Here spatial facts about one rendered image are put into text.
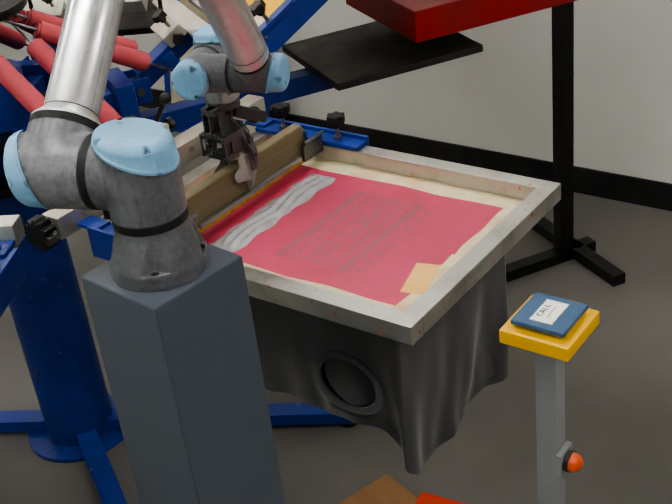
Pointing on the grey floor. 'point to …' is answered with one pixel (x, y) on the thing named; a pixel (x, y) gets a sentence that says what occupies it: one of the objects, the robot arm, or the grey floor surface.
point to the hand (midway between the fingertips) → (243, 181)
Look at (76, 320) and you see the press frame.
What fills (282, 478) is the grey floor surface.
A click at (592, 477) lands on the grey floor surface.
